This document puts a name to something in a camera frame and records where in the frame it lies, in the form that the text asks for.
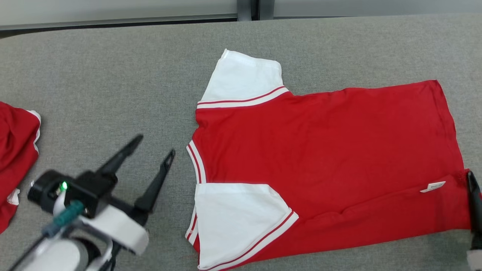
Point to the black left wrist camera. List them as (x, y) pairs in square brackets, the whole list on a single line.
[(47, 190)]

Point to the red white-sleeved T-shirt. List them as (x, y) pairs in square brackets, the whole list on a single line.
[(320, 150)]

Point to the grey metal partition post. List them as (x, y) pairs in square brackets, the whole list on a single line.
[(255, 9)]

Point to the crumpled red white-trimmed garment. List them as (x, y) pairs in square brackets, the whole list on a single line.
[(15, 150)]

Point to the grey wall base rail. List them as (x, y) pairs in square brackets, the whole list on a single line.
[(113, 22)]

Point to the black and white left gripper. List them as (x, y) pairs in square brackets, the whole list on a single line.
[(113, 222)]

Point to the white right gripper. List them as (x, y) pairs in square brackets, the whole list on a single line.
[(475, 260)]

